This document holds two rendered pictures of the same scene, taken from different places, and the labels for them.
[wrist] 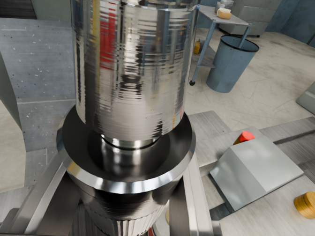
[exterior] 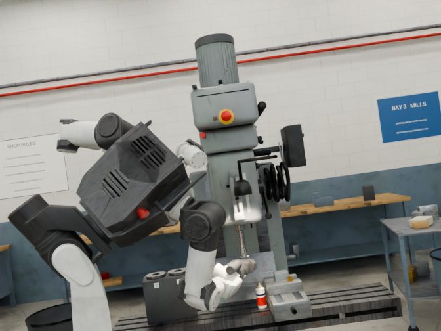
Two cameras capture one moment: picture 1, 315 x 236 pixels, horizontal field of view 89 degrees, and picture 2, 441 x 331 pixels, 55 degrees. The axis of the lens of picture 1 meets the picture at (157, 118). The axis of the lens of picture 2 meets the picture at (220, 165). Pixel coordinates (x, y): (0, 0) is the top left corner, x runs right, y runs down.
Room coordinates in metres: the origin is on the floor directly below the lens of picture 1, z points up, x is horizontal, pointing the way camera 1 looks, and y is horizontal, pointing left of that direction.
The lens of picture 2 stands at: (-1.63, -0.88, 1.57)
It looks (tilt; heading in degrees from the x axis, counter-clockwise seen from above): 0 degrees down; 29
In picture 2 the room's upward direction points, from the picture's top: 8 degrees counter-clockwise
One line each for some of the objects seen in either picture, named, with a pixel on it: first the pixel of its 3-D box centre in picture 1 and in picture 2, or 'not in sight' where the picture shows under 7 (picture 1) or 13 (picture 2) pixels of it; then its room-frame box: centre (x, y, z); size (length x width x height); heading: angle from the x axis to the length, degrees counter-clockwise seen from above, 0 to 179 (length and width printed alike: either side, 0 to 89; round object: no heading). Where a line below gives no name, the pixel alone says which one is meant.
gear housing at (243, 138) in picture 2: not in sight; (228, 140); (0.08, 0.03, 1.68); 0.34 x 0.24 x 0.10; 29
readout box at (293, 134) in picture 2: not in sight; (293, 146); (0.46, -0.14, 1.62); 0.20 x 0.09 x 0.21; 29
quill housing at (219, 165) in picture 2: not in sight; (235, 186); (0.04, 0.01, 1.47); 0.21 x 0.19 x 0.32; 119
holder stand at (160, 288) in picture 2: not in sight; (169, 294); (-0.11, 0.34, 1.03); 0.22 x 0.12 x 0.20; 126
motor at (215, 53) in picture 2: not in sight; (218, 71); (0.26, 0.13, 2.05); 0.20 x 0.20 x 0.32
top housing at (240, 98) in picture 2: not in sight; (224, 111); (0.05, 0.02, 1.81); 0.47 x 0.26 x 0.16; 29
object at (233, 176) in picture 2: not in sight; (236, 194); (-0.06, -0.04, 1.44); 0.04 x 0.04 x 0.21; 29
